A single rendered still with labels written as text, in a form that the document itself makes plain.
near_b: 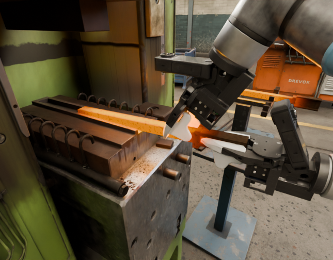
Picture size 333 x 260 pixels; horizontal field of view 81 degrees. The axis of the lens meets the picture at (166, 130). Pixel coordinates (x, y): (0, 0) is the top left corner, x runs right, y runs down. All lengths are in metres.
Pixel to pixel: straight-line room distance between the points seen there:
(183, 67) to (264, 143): 0.20
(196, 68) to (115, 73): 0.50
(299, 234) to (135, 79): 1.44
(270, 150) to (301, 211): 1.49
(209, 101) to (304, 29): 0.16
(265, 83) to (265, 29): 3.69
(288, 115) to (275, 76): 3.63
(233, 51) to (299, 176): 0.24
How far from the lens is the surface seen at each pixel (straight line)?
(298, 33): 0.29
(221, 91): 0.36
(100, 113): 0.56
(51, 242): 0.66
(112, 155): 0.44
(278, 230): 1.66
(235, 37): 0.32
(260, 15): 0.31
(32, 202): 0.55
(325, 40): 0.28
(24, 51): 0.84
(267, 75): 3.96
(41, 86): 0.87
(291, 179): 0.43
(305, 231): 1.74
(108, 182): 0.43
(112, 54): 0.80
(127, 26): 0.74
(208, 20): 8.22
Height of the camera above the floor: 1.23
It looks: 29 degrees down
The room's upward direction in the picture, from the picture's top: straight up
